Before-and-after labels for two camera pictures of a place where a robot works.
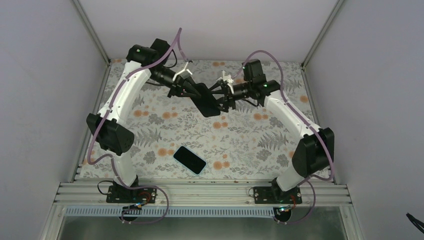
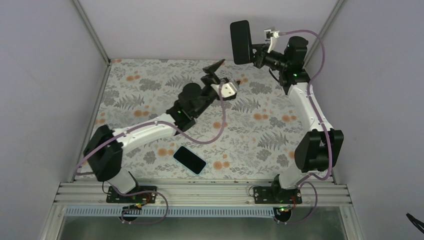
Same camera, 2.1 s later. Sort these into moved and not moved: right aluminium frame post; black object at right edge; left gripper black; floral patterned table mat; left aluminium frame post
Moved: left gripper black
Not moved: right aluminium frame post; floral patterned table mat; black object at right edge; left aluminium frame post
